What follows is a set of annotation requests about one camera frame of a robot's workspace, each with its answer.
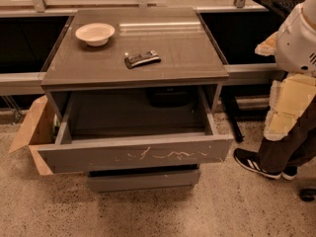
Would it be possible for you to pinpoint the brown cardboard box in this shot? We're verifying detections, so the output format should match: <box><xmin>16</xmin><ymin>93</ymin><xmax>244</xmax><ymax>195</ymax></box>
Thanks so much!
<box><xmin>9</xmin><ymin>96</ymin><xmax>55</xmax><ymax>176</ymax></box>

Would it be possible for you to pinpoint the black snack bar wrapper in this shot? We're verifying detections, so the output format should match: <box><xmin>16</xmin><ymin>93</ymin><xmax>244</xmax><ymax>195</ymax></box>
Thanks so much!
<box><xmin>124</xmin><ymin>50</ymin><xmax>161</xmax><ymax>69</ymax></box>

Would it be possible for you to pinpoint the black sneaker behind leg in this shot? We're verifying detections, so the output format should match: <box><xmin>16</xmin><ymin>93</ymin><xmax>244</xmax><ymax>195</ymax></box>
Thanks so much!
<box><xmin>281</xmin><ymin>167</ymin><xmax>297</xmax><ymax>181</ymax></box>

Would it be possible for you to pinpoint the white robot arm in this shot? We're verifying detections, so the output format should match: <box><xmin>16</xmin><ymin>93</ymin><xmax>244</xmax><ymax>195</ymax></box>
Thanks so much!
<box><xmin>255</xmin><ymin>0</ymin><xmax>316</xmax><ymax>141</ymax></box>

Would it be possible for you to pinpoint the grey drawer cabinet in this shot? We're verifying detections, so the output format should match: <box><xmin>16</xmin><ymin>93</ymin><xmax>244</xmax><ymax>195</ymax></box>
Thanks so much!
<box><xmin>41</xmin><ymin>7</ymin><xmax>228</xmax><ymax>118</ymax></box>

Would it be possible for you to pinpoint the black round floor object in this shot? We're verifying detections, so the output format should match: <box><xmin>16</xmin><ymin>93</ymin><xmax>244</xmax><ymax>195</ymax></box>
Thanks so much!
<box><xmin>299</xmin><ymin>188</ymin><xmax>316</xmax><ymax>201</ymax></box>

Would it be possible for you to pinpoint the black white sneaker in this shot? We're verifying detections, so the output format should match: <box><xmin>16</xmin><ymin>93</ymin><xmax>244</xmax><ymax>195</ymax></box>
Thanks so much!
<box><xmin>233</xmin><ymin>148</ymin><xmax>281</xmax><ymax>180</ymax></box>

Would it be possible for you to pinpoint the grey top drawer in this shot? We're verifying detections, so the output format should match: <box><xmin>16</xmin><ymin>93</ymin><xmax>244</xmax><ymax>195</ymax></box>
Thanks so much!
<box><xmin>39</xmin><ymin>88</ymin><xmax>233</xmax><ymax>174</ymax></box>

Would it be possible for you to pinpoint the white ceramic bowl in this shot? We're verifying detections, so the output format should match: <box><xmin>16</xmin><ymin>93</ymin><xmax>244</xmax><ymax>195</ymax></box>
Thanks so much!
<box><xmin>75</xmin><ymin>23</ymin><xmax>116</xmax><ymax>46</ymax></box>

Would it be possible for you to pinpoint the dark brown trouser leg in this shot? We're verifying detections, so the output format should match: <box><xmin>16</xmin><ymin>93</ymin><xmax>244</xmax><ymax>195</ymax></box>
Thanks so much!
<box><xmin>257</xmin><ymin>99</ymin><xmax>316</xmax><ymax>173</ymax></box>

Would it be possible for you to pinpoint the grey drawer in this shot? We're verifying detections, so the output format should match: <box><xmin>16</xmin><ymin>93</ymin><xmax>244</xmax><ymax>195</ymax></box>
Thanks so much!
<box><xmin>87</xmin><ymin>165</ymin><xmax>200</xmax><ymax>193</ymax></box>
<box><xmin>39</xmin><ymin>88</ymin><xmax>233</xmax><ymax>174</ymax></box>

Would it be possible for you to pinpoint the grey lower drawer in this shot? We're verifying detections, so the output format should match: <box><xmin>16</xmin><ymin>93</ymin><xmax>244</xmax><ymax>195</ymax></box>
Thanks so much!
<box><xmin>87</xmin><ymin>165</ymin><xmax>200</xmax><ymax>193</ymax></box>

